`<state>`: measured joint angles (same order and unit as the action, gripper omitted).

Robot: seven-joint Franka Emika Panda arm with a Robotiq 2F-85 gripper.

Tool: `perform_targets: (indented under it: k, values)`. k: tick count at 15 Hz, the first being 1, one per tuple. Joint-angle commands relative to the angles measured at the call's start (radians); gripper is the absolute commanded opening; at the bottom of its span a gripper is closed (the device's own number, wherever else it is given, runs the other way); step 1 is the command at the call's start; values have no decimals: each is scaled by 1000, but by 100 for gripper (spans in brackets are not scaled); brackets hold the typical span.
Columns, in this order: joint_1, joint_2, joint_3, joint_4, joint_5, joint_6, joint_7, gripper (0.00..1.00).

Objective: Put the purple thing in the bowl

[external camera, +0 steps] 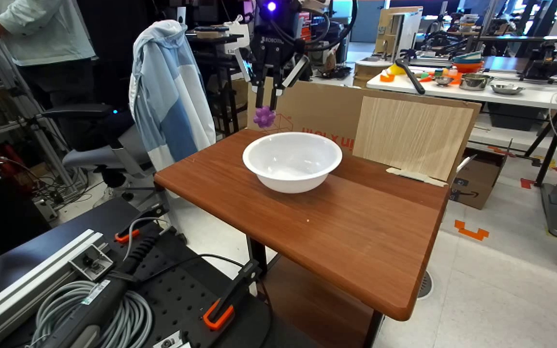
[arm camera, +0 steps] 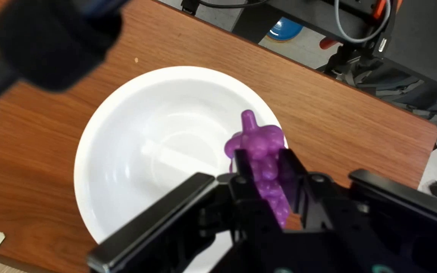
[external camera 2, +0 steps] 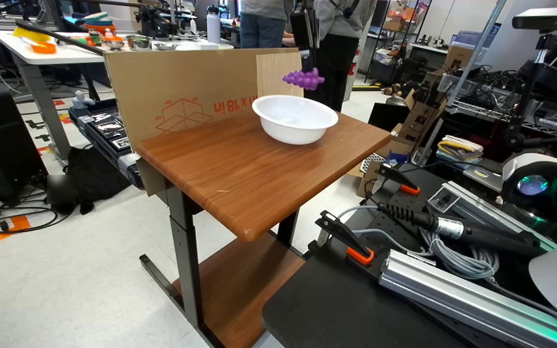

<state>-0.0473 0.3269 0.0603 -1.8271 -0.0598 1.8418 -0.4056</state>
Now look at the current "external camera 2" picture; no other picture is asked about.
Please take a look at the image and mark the black clamp orange handle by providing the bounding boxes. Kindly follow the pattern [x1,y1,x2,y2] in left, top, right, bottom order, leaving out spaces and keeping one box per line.
[375,162,423,197]
[313,208,377,268]

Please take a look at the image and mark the stacked small cardboard boxes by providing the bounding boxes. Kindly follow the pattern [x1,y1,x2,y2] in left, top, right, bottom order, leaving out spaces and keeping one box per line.
[396,88,448,146]

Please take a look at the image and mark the black bag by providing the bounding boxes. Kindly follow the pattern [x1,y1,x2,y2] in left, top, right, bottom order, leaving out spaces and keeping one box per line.
[42,143,133,218]

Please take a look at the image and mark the black long handled tool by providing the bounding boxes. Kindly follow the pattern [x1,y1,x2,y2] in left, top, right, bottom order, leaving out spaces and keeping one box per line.
[13,17,108,58]

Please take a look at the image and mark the yellow plastic object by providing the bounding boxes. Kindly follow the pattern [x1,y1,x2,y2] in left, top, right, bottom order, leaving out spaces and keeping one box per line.
[11,25,58,56]

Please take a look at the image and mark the black corrugated cable conduit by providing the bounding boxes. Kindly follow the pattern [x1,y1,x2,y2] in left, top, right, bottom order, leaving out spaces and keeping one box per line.
[371,195,545,259]

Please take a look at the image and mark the wooden top desk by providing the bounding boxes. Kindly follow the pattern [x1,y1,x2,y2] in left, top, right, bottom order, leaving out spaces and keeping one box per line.
[137,181,300,348]

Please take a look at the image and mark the purple grape bunch toy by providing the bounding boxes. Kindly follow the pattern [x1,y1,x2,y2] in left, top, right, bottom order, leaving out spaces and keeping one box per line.
[282,67,327,92]

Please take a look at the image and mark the person in light sweater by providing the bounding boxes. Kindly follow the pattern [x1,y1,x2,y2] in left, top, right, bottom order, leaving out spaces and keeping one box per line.
[303,0,381,116]

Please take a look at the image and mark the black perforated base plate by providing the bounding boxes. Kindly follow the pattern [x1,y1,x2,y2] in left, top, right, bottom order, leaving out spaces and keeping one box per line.
[261,164,506,348]

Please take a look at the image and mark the white plastic bowl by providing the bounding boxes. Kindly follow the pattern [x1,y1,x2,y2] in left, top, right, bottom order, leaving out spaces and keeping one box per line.
[249,92,340,146]

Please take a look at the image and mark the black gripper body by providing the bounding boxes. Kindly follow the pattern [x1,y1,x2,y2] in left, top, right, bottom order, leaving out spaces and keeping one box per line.
[288,0,323,42]

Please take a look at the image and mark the grey camera bar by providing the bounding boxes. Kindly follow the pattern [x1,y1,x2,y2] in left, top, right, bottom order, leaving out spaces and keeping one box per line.
[510,5,557,32]

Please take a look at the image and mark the brown cardboard box red print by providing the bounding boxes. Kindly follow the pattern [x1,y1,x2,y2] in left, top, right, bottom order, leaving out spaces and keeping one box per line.
[102,46,307,197]

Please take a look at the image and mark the yellow folded cloth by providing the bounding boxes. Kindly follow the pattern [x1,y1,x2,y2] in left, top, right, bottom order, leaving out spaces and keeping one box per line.
[435,133,487,164]

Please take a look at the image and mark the white background work table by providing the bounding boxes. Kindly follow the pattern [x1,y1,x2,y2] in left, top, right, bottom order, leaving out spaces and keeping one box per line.
[0,27,236,158]

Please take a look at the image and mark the grey coiled cable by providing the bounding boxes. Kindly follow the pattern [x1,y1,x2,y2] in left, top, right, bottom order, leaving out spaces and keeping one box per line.
[419,228,503,282]

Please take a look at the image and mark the wooden lower table shelf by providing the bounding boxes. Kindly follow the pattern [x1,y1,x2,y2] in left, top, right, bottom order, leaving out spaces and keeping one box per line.
[170,230,307,348]

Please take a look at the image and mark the white water bottle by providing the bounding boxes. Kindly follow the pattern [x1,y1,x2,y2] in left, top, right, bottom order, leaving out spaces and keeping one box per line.
[205,5,222,46]

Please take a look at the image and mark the person in blue jeans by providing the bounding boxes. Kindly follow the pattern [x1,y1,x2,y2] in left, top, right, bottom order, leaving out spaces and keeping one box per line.
[238,0,294,50]

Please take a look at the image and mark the black tray with parts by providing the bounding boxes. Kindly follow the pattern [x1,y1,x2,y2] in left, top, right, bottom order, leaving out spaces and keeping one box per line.
[67,102,145,189]

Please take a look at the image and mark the aluminium profile rail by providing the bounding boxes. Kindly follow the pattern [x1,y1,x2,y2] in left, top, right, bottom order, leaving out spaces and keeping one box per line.
[377,247,557,348]

